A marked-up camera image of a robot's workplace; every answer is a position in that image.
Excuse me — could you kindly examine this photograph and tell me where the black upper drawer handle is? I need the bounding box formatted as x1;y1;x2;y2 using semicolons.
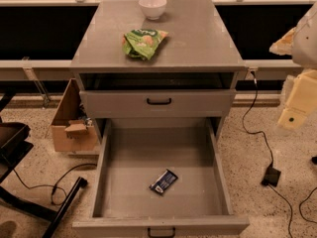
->
147;98;172;105

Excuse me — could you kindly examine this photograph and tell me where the green chip bag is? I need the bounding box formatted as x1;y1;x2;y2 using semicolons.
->
122;29;168;60

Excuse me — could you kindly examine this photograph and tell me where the open grey middle drawer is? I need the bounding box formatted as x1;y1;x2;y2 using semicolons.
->
73;118;249;238

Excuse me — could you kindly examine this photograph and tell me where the black drawer handle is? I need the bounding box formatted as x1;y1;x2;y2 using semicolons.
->
147;227;176;238
147;98;172;105

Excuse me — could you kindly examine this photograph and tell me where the black power adapter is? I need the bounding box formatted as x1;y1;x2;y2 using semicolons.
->
262;166;281;187

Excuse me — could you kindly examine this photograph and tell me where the blue rxbar wrapper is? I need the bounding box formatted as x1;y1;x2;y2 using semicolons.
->
149;170;178;195

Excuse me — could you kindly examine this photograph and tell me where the closed grey upper drawer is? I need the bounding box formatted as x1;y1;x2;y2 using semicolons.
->
80;90;235;118

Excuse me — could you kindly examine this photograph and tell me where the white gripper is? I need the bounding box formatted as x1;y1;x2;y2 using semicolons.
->
269;2;317;130

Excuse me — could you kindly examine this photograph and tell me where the black lower drawer handle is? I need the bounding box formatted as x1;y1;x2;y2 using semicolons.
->
147;227;176;238

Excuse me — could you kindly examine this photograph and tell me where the black metal stand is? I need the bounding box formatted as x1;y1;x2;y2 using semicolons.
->
0;96;96;238

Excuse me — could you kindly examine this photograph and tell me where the brown cardboard box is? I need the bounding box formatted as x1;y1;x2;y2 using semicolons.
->
51;78;97;152

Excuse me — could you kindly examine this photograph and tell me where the black cable on left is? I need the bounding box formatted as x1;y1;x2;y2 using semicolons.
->
12;163;98;206

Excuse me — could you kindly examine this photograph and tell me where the grey drawer cabinet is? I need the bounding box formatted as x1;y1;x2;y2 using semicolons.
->
71;0;244;134

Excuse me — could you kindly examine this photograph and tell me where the white ceramic bowl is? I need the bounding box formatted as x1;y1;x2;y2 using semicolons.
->
139;0;167;20

